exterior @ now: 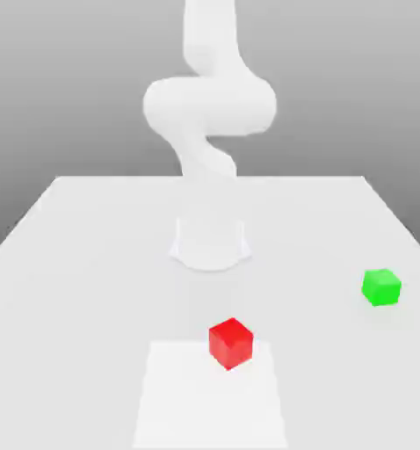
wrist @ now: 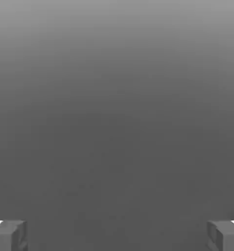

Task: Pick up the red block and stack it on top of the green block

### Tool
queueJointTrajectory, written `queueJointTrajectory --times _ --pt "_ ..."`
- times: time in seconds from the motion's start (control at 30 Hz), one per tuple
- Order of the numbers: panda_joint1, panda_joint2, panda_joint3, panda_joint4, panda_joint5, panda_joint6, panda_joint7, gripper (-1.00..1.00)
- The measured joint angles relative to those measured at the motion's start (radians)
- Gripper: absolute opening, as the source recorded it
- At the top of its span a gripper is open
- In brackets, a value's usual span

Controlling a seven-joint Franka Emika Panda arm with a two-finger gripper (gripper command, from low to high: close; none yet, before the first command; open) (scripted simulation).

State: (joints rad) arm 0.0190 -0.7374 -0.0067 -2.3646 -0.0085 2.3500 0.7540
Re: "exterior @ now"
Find small red cube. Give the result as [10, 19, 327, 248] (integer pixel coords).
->
[208, 316, 255, 372]

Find small green cube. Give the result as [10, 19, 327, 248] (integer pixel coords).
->
[360, 267, 403, 308]

